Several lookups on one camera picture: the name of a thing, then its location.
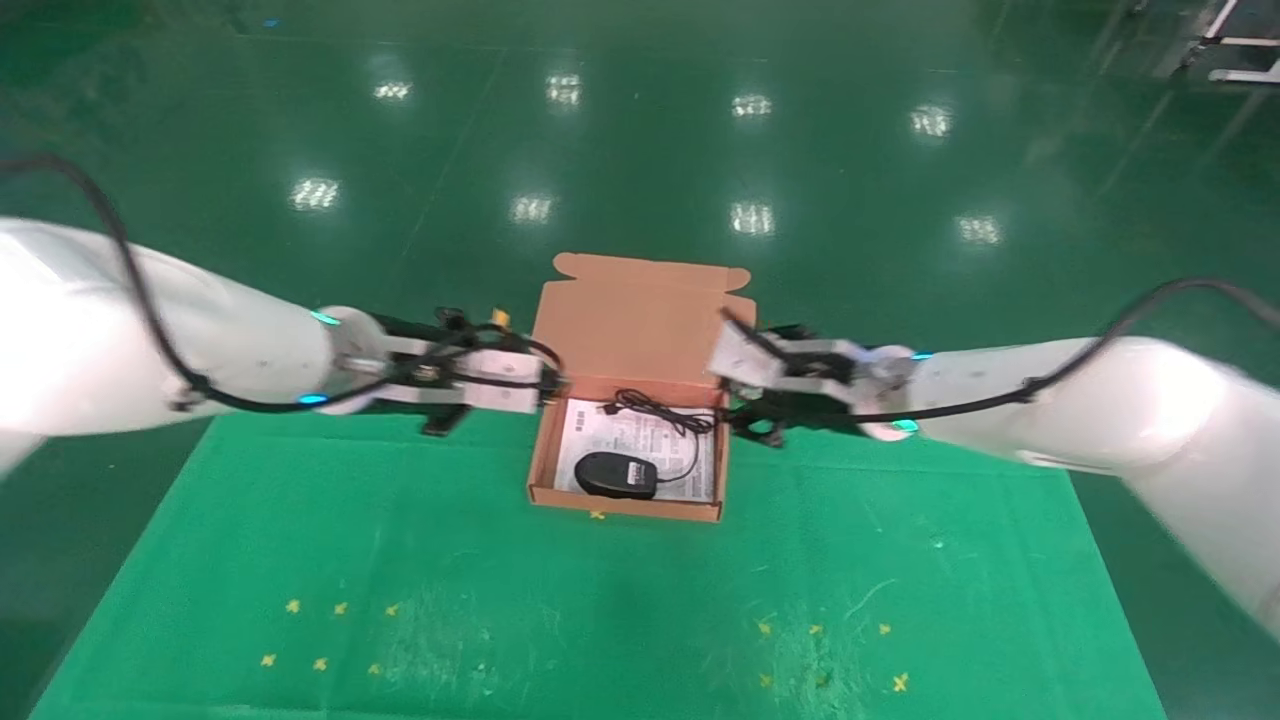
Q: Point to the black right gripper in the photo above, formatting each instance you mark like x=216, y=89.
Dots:
x=810, y=410

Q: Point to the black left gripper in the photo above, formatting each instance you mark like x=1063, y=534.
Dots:
x=420, y=328

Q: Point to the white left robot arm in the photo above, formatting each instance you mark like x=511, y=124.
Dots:
x=150, y=340

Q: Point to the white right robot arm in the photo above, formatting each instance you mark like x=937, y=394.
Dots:
x=1100, y=410

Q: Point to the open brown cardboard box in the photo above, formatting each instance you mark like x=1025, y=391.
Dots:
x=640, y=320

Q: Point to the white printed instruction sheet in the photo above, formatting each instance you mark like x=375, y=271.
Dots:
x=600, y=430

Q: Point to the green table cloth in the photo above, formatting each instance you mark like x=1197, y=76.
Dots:
x=400, y=550

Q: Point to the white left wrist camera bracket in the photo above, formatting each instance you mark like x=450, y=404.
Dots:
x=500, y=395

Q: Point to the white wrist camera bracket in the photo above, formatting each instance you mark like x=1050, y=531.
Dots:
x=740, y=360
x=500, y=395

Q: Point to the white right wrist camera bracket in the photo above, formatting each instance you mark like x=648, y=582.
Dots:
x=740, y=360

